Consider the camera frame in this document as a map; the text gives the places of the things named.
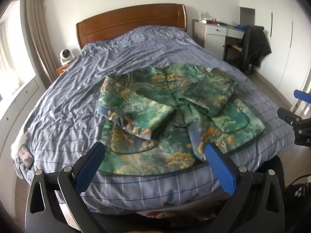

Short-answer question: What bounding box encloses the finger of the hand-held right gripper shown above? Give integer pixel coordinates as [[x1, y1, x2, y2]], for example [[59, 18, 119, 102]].
[[277, 107, 304, 127], [294, 90, 311, 105]]

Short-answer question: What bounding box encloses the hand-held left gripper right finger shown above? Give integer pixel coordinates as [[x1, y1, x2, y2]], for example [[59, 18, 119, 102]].
[[205, 143, 285, 233]]

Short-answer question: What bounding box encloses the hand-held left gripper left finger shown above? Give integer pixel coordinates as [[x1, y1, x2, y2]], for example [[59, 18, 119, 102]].
[[25, 141, 106, 233]]

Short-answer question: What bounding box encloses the green printed padded jacket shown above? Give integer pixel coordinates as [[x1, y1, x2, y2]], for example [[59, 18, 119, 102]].
[[97, 63, 266, 177]]

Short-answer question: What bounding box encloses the black smartphone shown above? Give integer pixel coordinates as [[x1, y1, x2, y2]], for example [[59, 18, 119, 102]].
[[17, 144, 34, 170]]

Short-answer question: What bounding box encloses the white wardrobe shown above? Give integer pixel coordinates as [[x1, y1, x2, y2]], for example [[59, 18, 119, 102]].
[[255, 0, 311, 93]]

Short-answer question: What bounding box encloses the black coat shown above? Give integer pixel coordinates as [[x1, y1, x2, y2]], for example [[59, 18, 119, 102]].
[[239, 25, 272, 73]]

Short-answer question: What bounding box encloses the wooden chair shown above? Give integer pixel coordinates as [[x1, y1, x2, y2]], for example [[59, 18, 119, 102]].
[[223, 37, 246, 62]]

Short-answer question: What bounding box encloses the white window sill cabinet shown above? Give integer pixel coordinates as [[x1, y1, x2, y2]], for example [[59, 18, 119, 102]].
[[0, 78, 42, 151]]

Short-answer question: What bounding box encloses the wooden nightstand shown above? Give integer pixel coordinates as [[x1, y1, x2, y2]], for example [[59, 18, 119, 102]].
[[55, 62, 73, 77]]

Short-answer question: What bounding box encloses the white desk with drawers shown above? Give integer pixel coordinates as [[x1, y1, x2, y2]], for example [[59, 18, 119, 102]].
[[192, 19, 246, 61]]

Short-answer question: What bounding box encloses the small white fan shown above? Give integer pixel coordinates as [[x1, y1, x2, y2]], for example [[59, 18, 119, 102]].
[[59, 49, 73, 66]]

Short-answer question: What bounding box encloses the bed with blue checked sheet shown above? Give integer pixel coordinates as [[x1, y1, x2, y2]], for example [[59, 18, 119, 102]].
[[11, 25, 295, 215]]

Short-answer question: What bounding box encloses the brown curtain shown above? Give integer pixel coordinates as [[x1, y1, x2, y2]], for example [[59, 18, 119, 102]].
[[24, 0, 60, 83]]

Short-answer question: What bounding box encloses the wooden bed headboard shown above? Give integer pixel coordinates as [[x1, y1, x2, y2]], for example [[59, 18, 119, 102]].
[[76, 3, 187, 49]]

